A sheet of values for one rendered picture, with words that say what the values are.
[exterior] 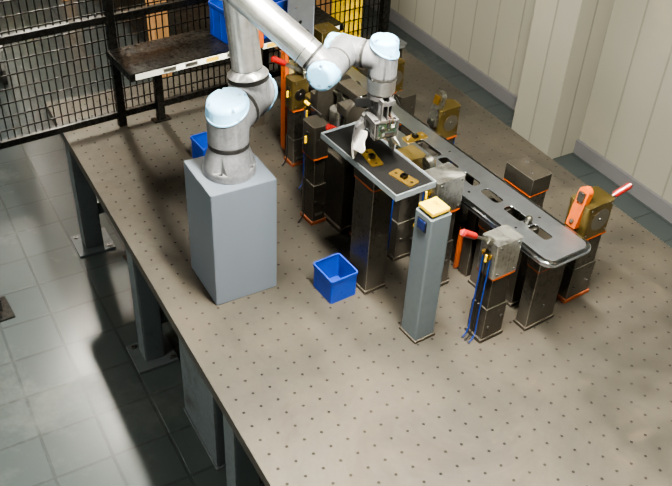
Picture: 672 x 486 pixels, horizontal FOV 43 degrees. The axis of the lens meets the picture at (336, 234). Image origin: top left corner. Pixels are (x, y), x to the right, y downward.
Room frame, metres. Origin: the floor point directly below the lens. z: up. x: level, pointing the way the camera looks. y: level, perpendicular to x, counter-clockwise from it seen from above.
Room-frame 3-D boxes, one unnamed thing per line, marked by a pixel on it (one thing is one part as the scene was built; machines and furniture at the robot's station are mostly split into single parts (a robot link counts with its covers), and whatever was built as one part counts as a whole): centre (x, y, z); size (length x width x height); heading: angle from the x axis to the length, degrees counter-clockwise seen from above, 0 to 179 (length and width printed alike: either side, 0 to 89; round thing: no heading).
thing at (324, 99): (2.38, -0.02, 0.94); 0.18 x 0.13 x 0.49; 36
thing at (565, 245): (2.41, -0.26, 1.00); 1.38 x 0.22 x 0.02; 36
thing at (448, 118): (2.58, -0.36, 0.87); 0.12 x 0.07 x 0.35; 126
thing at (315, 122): (2.35, 0.09, 0.89); 0.09 x 0.08 x 0.38; 126
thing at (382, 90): (2.01, -0.10, 1.40); 0.08 x 0.08 x 0.05
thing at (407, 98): (2.75, -0.23, 0.84); 0.10 x 0.05 x 0.29; 126
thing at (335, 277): (1.99, 0.00, 0.74); 0.11 x 0.10 x 0.09; 36
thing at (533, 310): (1.91, -0.61, 0.84); 0.12 x 0.05 x 0.29; 126
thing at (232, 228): (2.03, 0.31, 0.90); 0.20 x 0.20 x 0.40; 31
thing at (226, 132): (2.03, 0.31, 1.27); 0.13 x 0.12 x 0.14; 159
